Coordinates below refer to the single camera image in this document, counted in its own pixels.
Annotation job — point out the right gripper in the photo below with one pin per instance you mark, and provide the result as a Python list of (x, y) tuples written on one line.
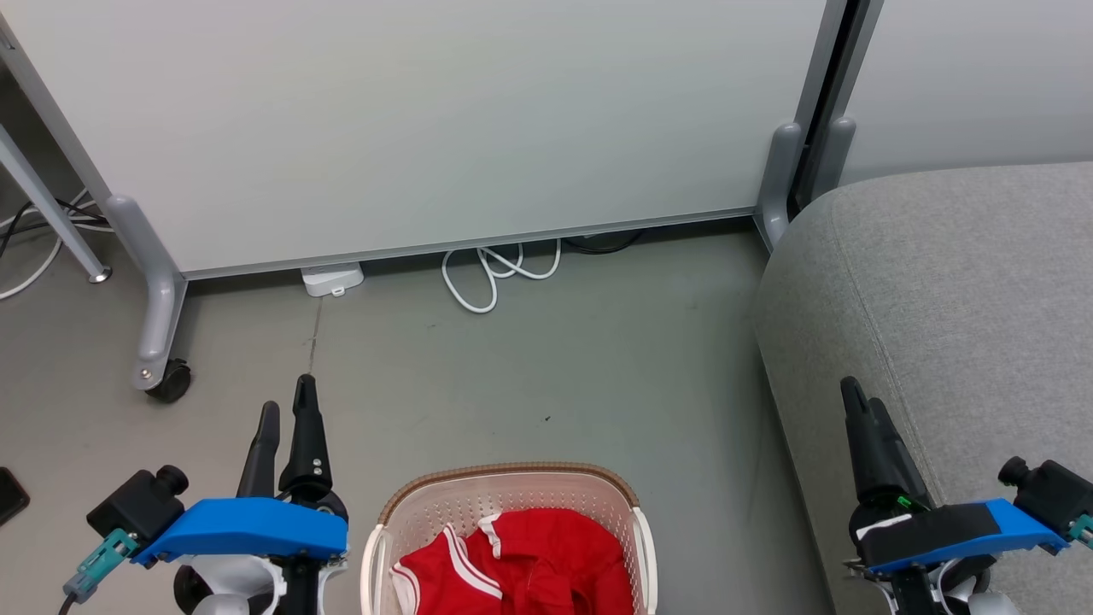
[(897, 510)]

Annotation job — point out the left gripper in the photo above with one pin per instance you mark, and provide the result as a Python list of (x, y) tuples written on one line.
[(329, 510)]

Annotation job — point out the red garment with white stripes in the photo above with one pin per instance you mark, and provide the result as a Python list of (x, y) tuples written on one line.
[(555, 555)]

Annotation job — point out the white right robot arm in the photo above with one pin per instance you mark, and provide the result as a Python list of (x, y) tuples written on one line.
[(986, 603)]

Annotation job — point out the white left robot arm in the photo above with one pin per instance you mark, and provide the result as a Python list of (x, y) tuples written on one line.
[(230, 589)]

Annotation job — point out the grey fabric sofa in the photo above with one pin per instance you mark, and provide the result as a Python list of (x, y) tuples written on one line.
[(982, 299)]

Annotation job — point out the black caster wheel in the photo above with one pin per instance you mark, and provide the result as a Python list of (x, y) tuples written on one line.
[(173, 383)]

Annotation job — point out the small white power adaptor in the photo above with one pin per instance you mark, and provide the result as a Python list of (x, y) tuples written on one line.
[(333, 278)]

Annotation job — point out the grey partition leg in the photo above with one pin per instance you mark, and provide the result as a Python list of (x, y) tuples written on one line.
[(779, 179), (159, 290), (837, 154)]

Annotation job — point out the beige plastic laundry basket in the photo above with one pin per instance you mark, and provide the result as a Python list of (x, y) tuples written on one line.
[(512, 491)]

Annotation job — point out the grey metal table leg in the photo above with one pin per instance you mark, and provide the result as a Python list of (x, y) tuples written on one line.
[(51, 212)]

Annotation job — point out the white partition panel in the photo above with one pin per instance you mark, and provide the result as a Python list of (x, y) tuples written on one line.
[(427, 128), (982, 85)]

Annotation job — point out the blue left camera mount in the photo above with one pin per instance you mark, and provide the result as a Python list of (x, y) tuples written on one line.
[(248, 530)]

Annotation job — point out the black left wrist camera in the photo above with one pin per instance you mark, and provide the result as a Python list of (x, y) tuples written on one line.
[(137, 504)]

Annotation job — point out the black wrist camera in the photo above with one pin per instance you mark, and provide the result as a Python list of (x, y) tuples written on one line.
[(1046, 491), (137, 504)]

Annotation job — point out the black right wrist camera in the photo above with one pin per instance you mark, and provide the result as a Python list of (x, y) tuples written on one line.
[(1046, 491)]

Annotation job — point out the teal right camera connector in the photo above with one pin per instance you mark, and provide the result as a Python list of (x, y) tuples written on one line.
[(1083, 530)]

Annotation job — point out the teal camera connector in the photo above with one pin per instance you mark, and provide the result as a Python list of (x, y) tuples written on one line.
[(1083, 530), (98, 564)]

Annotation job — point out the teal left camera connector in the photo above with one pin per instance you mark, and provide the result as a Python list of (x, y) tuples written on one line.
[(98, 564)]

